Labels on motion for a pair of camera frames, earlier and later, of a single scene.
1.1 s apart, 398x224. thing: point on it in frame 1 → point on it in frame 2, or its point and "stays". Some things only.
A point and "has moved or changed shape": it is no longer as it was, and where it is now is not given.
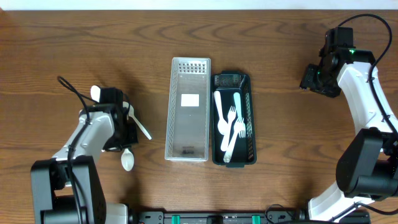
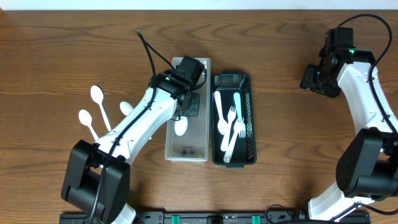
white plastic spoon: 222,124 stays
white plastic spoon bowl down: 127,160 has moved or changed shape
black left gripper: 131,137 → 191,106
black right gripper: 311,79 stays
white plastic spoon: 95,93 stays
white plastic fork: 232,114 stays
